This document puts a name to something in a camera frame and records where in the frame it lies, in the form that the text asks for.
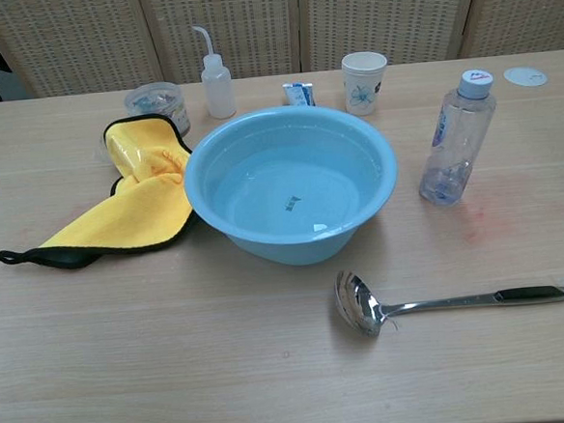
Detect stainless steel ladle black grip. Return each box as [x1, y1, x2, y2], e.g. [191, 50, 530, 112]
[332, 254, 564, 340]

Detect light blue bowl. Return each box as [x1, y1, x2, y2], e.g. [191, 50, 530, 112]
[179, 99, 406, 274]

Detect small clear plastic bottle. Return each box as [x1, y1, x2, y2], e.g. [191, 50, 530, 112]
[409, 67, 505, 210]

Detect blue white toothpaste tube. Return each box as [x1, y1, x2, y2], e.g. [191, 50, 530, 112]
[281, 80, 318, 110]

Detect yellow cloth with black trim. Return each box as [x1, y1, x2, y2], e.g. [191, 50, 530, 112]
[0, 110, 202, 277]

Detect translucent squeeze bottle bent nozzle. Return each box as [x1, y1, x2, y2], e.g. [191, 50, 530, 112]
[190, 22, 239, 122]

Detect white paper cup flower print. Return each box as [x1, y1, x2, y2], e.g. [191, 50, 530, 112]
[340, 50, 392, 117]

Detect clear jar of binder clips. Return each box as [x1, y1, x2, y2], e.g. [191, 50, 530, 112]
[123, 79, 193, 138]

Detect woven wooden folding screen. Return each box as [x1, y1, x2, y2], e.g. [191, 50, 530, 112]
[0, 0, 564, 100]

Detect white round table grommet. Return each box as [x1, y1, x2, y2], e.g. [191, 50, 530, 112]
[502, 63, 552, 90]

